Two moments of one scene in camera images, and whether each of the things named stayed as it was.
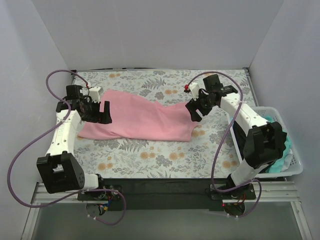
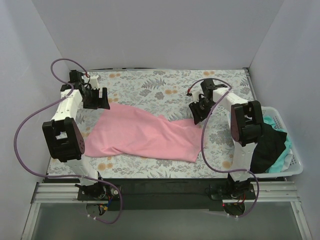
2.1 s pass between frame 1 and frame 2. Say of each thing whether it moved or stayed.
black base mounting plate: stayed
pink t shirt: moved
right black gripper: stayed
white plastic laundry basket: stayed
